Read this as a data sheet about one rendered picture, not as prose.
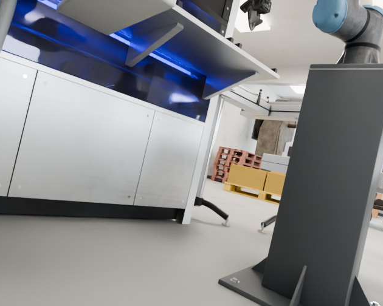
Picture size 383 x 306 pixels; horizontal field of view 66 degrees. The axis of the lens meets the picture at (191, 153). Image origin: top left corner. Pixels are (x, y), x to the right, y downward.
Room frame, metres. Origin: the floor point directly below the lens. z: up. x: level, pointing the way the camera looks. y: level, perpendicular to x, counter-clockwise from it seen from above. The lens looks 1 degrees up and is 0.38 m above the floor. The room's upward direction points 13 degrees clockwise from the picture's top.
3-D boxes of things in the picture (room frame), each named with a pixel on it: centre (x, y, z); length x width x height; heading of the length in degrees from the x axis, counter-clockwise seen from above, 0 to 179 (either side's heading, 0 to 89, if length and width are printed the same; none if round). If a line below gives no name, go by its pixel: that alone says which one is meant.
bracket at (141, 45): (1.21, 0.26, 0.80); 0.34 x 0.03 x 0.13; 42
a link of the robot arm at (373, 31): (1.02, -0.49, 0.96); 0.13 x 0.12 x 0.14; 114
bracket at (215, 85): (1.54, -0.11, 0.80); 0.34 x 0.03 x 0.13; 42
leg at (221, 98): (2.00, -0.11, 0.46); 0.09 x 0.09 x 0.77; 42
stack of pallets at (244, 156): (6.97, -1.15, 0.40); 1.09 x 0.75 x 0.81; 144
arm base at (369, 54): (1.02, -0.50, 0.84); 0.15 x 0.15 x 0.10
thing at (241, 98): (2.10, -0.22, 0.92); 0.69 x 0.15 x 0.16; 132
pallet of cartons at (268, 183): (4.82, -1.34, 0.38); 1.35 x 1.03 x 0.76; 55
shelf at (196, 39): (1.38, 0.08, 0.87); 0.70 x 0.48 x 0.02; 132
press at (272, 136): (8.12, -2.20, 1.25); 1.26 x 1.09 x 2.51; 144
